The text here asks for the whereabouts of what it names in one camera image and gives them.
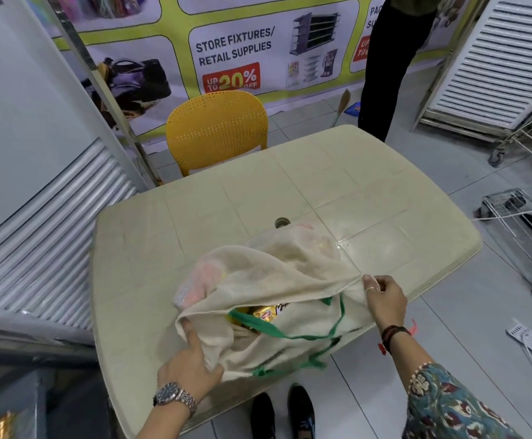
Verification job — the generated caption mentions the person's left forearm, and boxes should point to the person's left forearm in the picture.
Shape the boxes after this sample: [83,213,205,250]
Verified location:
[136,393,198,439]

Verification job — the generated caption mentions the silver wristwatch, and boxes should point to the silver wristwatch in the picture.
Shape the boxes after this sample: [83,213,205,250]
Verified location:
[152,381,198,418]

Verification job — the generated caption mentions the beige plastic table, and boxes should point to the beige plastic table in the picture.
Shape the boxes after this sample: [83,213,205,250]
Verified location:
[91,124,484,435]

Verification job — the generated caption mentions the person's left black shoe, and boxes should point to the person's left black shoe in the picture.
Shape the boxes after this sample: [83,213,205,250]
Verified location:
[250,393,276,439]

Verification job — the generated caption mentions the black red thread bracelet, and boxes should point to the black red thread bracelet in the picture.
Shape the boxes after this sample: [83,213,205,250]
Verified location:
[377,318,418,356]

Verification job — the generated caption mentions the white cable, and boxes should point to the white cable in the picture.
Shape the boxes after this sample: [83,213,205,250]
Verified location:
[470,207,532,223]

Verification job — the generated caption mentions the straw broom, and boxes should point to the straw broom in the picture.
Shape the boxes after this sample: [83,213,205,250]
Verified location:
[332,88,353,126]

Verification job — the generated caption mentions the metal pole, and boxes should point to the metal pole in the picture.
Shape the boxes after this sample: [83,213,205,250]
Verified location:
[42,0,164,186]

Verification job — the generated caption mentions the metal trolley base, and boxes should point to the metal trolley base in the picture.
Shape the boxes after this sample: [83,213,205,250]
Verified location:
[474,189,532,300]

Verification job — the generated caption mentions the person's black shoe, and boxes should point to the person's black shoe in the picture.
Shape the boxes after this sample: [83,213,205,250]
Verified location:
[287,384,316,439]
[250,393,276,439]

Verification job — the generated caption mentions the person's right hand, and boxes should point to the person's right hand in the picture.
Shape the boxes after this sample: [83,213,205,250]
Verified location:
[362,274,409,337]

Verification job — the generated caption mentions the yellow plastic chair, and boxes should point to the yellow plastic chair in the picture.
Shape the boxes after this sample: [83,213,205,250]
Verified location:
[165,90,269,178]

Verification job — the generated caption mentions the wire shopping trolley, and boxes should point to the wire shopping trolley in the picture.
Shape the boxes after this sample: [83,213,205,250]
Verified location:
[487,102,532,206]

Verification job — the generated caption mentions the green white promotional banner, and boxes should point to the green white promotional banner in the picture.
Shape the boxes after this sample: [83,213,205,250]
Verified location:
[23,0,482,142]

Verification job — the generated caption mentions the gold Krack Jack packet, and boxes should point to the gold Krack Jack packet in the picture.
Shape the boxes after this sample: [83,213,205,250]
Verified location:
[229,304,290,337]

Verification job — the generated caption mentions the person's left hand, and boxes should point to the person's left hand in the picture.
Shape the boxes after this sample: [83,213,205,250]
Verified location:
[157,317,225,401]

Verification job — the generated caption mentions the person's right black shoe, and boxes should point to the person's right black shoe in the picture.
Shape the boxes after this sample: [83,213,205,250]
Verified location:
[287,384,316,439]

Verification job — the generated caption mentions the cream cloth bag green handles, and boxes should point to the cream cloth bag green handles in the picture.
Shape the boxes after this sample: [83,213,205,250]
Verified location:
[173,223,376,382]

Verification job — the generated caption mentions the person's right forearm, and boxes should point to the person's right forearm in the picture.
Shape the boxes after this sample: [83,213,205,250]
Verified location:
[382,331,523,439]

